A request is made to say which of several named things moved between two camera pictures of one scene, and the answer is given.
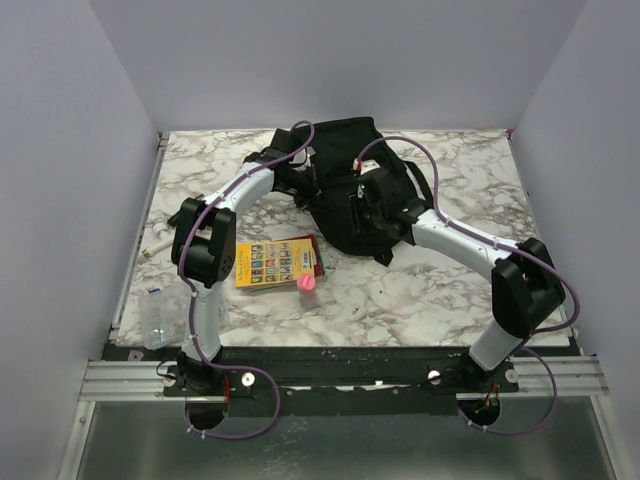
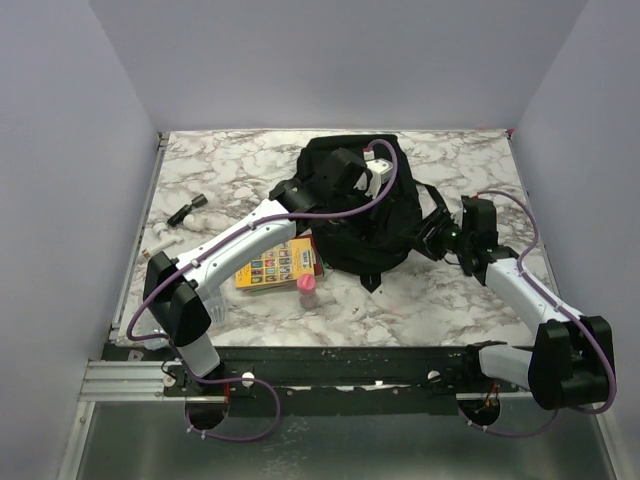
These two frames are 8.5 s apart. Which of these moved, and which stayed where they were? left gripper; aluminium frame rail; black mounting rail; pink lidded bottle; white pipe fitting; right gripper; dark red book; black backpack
Moved: left gripper; black backpack; right gripper
Stayed: white pipe fitting; pink lidded bottle; aluminium frame rail; black mounting rail; dark red book
